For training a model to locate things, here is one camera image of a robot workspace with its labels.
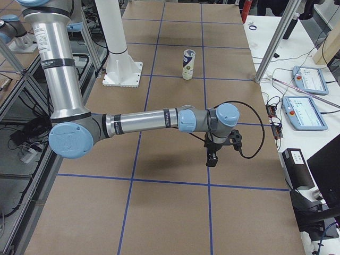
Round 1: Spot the small black circuit board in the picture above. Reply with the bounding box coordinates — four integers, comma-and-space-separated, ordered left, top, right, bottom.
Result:
266, 104, 283, 140

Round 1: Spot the long metal grabber stick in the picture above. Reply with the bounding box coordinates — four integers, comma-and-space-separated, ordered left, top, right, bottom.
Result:
272, 78, 340, 109

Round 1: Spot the teach pendant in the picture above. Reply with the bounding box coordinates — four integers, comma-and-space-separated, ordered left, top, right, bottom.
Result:
282, 96, 328, 131
292, 66, 329, 96

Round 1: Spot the white tennis ball can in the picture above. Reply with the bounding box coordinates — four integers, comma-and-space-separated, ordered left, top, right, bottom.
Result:
182, 49, 196, 80

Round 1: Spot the black box on desk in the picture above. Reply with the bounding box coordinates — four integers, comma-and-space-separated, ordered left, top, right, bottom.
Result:
281, 148, 315, 190

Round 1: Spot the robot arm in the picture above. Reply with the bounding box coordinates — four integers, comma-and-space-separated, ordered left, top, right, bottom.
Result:
20, 1, 242, 167

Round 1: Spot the black monitor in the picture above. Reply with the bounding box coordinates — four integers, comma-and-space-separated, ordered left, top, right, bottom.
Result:
307, 135, 339, 207

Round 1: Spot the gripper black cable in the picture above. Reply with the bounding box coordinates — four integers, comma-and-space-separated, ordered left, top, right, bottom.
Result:
209, 100, 265, 159

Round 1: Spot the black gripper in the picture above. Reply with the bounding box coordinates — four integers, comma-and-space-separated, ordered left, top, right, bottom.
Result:
204, 129, 242, 167

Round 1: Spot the aluminium frame post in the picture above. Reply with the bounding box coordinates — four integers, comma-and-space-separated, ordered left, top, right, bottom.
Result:
254, 0, 301, 83

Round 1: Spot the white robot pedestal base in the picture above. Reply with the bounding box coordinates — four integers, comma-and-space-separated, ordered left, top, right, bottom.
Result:
95, 0, 143, 88

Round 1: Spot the teach pendant far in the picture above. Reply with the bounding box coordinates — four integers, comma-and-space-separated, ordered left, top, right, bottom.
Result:
292, 66, 329, 96

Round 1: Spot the teach pendant near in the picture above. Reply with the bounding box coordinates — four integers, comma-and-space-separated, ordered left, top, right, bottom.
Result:
282, 96, 328, 131

